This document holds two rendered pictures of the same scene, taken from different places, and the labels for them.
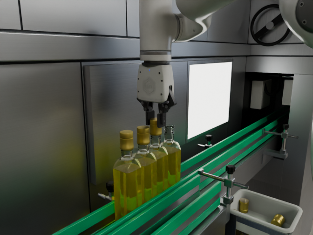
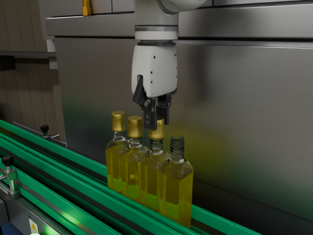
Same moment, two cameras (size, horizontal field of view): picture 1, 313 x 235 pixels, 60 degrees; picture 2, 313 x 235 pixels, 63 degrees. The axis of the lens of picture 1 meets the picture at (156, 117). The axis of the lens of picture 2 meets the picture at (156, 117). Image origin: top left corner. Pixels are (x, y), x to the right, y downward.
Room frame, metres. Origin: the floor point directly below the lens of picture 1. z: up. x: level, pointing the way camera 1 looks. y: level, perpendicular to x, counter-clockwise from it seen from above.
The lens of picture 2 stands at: (0.73, -0.52, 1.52)
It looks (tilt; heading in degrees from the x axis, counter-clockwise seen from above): 18 degrees down; 88
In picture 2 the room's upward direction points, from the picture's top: straight up
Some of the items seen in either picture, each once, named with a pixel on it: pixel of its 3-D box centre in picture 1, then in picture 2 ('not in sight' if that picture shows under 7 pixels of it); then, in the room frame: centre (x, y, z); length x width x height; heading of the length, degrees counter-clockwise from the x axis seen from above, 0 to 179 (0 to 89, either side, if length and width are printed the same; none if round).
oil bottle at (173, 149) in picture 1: (168, 173); (175, 202); (0.78, -0.04, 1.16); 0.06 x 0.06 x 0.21; 51
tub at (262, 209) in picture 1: (261, 217); not in sight; (0.83, -0.36, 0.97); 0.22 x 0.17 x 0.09; 51
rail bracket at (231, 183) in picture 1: (222, 182); not in sight; (0.80, -0.21, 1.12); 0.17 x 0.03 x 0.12; 51
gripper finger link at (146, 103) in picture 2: (165, 115); (146, 114); (0.72, -0.02, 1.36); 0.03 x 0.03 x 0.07; 50
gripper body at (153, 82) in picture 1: (155, 80); (156, 66); (0.74, 0.00, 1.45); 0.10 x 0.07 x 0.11; 50
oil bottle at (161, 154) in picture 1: (155, 179); (156, 191); (0.74, 0.00, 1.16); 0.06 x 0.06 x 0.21; 50
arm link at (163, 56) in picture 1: (154, 56); (157, 34); (0.74, 0.00, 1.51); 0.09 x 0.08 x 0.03; 50
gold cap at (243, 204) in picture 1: (243, 205); not in sight; (0.91, -0.33, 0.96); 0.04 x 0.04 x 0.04
